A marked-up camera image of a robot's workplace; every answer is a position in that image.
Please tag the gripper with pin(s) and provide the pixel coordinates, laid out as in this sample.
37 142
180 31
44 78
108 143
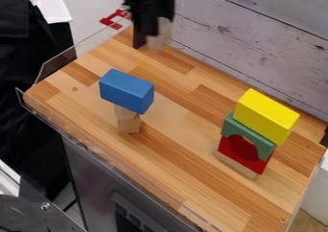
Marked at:
147 1

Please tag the wooden cylinder block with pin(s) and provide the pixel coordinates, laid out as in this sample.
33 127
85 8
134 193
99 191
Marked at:
157 41

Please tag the blue rectangle block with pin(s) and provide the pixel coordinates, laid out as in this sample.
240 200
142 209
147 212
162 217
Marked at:
126 90

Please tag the yellow rectangle block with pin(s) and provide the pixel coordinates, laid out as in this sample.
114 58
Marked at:
264 116

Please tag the small wooden block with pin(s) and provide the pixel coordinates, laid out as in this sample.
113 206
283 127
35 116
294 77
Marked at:
124 111

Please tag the wooden cube block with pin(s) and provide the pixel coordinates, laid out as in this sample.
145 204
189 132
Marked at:
129 125

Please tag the green arch block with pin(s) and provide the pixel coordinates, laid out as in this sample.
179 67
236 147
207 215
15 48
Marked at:
247 138

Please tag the red block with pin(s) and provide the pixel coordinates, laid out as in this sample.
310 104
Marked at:
243 152

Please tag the flat wooden block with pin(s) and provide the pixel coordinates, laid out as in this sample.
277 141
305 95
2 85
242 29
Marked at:
237 168

